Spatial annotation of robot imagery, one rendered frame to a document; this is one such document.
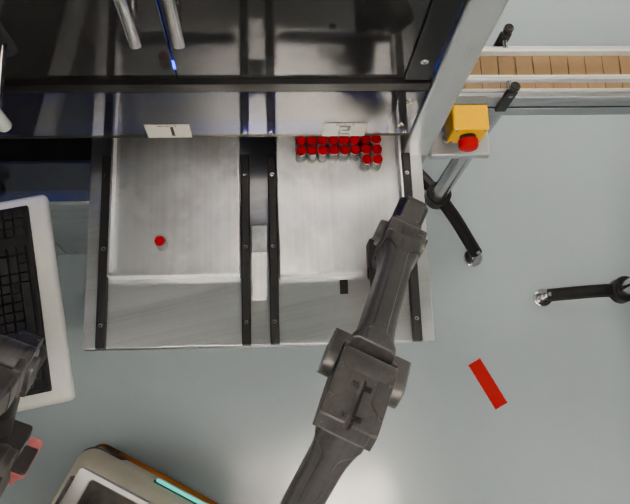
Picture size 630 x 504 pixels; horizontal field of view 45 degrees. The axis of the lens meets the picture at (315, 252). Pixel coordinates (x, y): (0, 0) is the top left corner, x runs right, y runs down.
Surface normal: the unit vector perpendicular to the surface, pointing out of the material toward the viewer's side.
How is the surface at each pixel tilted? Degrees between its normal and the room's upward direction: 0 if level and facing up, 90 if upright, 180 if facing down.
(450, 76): 90
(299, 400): 0
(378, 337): 44
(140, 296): 0
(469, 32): 90
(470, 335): 0
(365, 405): 30
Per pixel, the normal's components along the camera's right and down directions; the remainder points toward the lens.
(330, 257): 0.05, -0.25
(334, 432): -0.18, 0.36
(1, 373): 0.37, -0.73
